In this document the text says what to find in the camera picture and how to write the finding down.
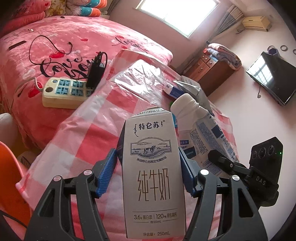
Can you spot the folded pale blanket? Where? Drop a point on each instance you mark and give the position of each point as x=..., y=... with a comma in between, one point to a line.
x=225, y=54

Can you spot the red checkered plastic tablecloth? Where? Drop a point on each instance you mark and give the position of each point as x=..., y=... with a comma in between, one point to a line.
x=76, y=129

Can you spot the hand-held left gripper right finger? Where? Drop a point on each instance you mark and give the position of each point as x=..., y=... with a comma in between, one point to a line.
x=185, y=172

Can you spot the white milk carton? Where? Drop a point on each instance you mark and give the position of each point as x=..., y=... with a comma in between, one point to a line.
x=152, y=185

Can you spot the white cloth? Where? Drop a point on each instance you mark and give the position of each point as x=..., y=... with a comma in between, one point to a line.
x=8, y=129

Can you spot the floral pillow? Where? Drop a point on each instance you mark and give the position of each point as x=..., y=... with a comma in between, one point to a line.
x=56, y=8

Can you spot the colourful folded quilt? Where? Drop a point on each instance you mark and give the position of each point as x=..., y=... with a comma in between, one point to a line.
x=85, y=8

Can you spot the orange chair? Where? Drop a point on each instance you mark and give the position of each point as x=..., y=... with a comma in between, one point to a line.
x=11, y=176

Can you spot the window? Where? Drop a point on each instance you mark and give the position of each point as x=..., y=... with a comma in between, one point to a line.
x=180, y=16

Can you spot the striped curtain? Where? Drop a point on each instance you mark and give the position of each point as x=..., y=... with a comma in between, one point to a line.
x=227, y=20

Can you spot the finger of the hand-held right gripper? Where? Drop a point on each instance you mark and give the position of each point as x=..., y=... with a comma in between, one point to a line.
x=225, y=161

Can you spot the white bottle with blue label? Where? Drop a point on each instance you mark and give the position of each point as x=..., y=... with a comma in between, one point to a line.
x=192, y=109

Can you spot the foil snack wrapper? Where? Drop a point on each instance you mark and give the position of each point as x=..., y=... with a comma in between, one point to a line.
x=188, y=87

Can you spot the pink printed blanket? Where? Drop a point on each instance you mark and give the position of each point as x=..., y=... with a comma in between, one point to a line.
x=69, y=30

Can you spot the red folded quilt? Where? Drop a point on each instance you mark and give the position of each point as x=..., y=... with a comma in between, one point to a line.
x=25, y=20

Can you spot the cream power strip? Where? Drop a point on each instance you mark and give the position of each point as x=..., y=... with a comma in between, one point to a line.
x=67, y=92

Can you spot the wooden cabinet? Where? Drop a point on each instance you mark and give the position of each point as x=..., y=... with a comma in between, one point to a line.
x=215, y=76

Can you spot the black phone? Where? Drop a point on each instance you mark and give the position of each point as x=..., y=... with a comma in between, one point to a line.
x=17, y=45

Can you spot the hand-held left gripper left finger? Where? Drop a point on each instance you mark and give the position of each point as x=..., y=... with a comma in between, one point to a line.
x=107, y=171

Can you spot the black charger adapter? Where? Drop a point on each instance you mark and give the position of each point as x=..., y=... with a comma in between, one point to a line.
x=96, y=69

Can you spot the black flat television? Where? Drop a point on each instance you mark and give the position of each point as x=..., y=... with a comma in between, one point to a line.
x=272, y=76

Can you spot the blue wall ornament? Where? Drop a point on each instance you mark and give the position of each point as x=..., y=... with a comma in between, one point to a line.
x=272, y=50

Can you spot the cream air conditioner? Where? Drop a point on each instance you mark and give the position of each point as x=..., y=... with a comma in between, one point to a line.
x=254, y=23

